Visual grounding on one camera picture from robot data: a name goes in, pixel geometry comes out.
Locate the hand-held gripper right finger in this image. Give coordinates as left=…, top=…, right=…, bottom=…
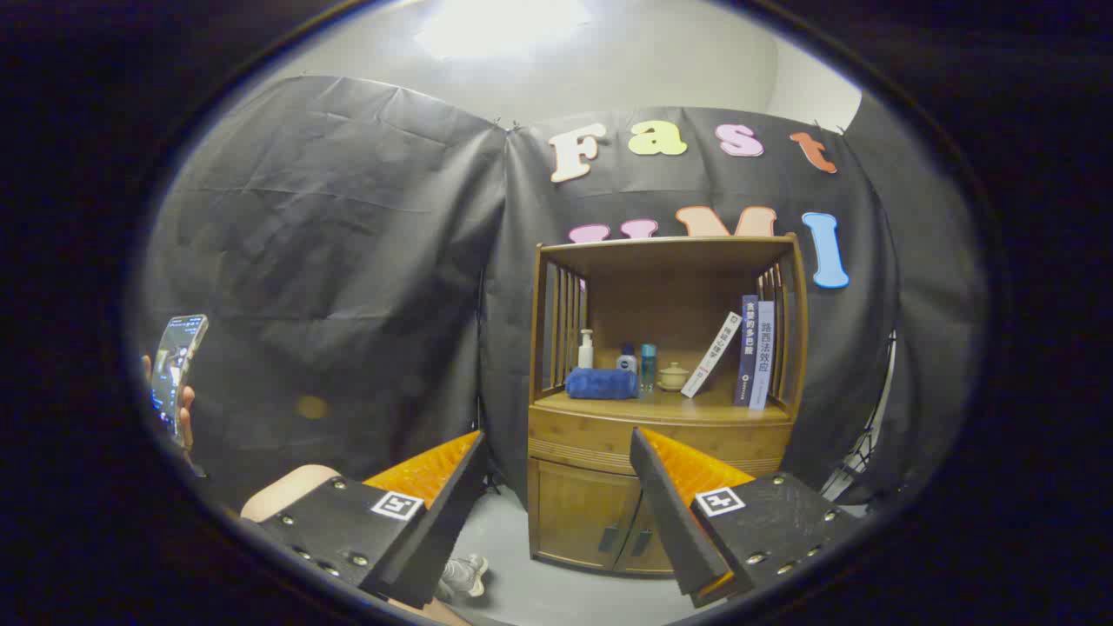
left=629, top=426, right=862, bottom=609

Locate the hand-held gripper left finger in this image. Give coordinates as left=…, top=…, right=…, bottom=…
left=257, top=430, right=488, bottom=609

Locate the wooden cabinet door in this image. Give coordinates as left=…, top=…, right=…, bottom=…
left=613, top=496, right=675, bottom=576
left=532, top=459, right=644, bottom=570

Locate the wooden countertop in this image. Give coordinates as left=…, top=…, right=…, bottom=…
left=535, top=387, right=792, bottom=427

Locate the wooden cabinet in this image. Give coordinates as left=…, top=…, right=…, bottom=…
left=526, top=233, right=810, bottom=576

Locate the grey shoe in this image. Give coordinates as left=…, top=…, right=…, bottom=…
left=439, top=554, right=490, bottom=601

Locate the blue folded towel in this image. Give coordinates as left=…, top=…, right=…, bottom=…
left=565, top=367, right=640, bottom=401

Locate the person's bare leg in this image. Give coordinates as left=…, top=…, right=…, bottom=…
left=241, top=464, right=342, bottom=523

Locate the white book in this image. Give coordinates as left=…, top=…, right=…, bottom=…
left=680, top=311, right=743, bottom=399

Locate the dark blue book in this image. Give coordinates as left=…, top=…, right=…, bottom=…
left=733, top=294, right=760, bottom=407

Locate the pale purple book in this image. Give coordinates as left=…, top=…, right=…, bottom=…
left=749, top=301, right=776, bottom=411

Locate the smartphone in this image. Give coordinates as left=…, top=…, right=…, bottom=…
left=150, top=314, right=210, bottom=449

